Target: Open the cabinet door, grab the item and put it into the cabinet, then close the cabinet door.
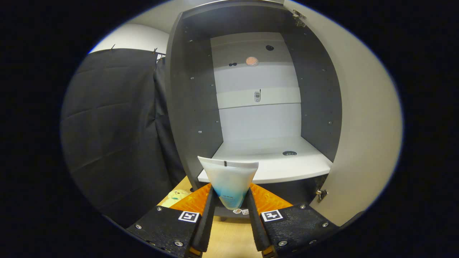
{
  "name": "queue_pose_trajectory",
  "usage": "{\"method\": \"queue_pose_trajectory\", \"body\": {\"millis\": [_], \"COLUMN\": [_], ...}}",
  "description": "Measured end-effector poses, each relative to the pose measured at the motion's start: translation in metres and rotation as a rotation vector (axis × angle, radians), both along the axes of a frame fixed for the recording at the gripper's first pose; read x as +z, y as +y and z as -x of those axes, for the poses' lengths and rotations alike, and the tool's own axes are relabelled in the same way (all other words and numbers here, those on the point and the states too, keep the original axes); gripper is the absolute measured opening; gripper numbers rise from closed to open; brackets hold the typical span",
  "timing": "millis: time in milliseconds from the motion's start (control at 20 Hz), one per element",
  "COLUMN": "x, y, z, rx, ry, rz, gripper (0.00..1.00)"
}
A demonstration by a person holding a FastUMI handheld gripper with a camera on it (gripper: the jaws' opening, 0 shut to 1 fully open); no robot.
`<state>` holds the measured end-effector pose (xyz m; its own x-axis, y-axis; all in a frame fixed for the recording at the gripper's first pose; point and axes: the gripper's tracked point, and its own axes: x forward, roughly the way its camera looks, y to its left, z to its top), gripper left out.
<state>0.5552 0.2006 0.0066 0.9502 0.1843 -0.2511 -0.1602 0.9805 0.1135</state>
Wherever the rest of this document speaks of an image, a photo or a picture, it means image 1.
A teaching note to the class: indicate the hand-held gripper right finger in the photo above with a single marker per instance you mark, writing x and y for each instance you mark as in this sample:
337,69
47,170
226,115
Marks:
255,222

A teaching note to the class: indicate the narrow white cabinet shelf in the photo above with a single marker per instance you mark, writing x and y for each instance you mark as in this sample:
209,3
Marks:
279,96

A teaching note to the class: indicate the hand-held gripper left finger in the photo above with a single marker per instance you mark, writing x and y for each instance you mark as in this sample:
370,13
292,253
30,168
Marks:
208,222

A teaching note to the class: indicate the black backdrop cloth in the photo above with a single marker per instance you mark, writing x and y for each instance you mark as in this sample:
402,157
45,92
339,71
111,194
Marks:
114,125

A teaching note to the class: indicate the metal door hinge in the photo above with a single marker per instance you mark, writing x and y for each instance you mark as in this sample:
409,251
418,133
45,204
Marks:
321,195
298,17

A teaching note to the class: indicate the yellow plush toy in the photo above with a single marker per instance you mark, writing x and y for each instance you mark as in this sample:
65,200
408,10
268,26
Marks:
175,197

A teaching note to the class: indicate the wide white cabinet shelf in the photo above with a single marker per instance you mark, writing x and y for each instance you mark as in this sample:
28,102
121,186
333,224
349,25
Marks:
287,166

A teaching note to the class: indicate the white blue squeeze tube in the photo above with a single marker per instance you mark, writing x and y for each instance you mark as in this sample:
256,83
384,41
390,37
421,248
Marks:
229,179

